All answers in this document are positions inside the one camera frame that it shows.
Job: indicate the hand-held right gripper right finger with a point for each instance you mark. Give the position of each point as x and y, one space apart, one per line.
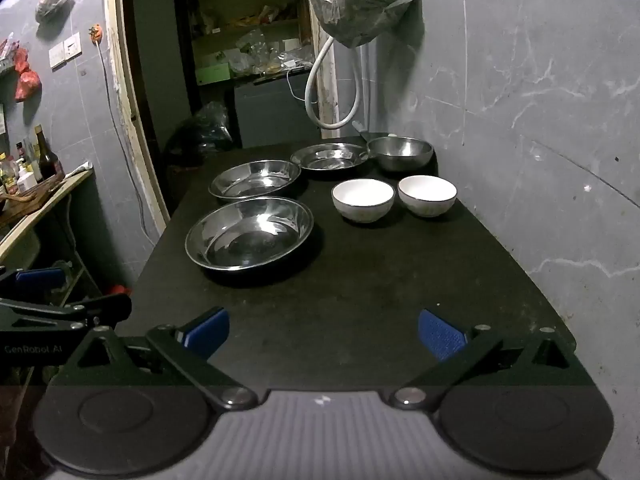
440 335

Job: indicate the small hanging wall bag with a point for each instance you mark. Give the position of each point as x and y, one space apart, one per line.
51 5

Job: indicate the stainless steel bowl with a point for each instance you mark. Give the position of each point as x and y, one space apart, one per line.
400 152

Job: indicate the row of condiment bottles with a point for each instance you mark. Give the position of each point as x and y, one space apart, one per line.
15 170

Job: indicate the white ceramic bowl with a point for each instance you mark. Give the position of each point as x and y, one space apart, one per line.
427 192
362 200

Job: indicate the red plastic bags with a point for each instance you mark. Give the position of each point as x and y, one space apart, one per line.
25 77

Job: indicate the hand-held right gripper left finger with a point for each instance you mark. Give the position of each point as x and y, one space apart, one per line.
210 332

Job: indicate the dark grey cabinet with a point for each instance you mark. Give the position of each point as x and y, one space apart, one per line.
275 110

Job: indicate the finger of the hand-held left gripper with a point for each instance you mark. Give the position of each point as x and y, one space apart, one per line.
40 278
100 307

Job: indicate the steel cleaver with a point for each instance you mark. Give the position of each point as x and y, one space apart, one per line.
372 132

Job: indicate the dark glass bottle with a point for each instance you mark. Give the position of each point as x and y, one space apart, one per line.
46 160

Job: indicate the large stainless steel plate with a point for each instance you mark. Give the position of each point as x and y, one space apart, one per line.
250 235

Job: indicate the beige side counter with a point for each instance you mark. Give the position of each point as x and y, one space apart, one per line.
45 210

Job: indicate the small red container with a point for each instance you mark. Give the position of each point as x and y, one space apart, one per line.
120 291

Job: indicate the cream door frame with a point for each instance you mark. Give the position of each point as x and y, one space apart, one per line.
130 110

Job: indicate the black plastic bag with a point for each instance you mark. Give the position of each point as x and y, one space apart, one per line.
205 130

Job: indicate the cluttered storage shelf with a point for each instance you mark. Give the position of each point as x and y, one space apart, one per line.
240 15

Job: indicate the orange wall plug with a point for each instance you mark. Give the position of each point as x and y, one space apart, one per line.
96 33

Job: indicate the hanging clear plastic bag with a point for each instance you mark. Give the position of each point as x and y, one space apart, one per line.
360 0

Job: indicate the white wall switch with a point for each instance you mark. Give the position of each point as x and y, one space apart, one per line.
65 50

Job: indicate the green box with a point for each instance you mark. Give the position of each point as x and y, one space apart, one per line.
212 75

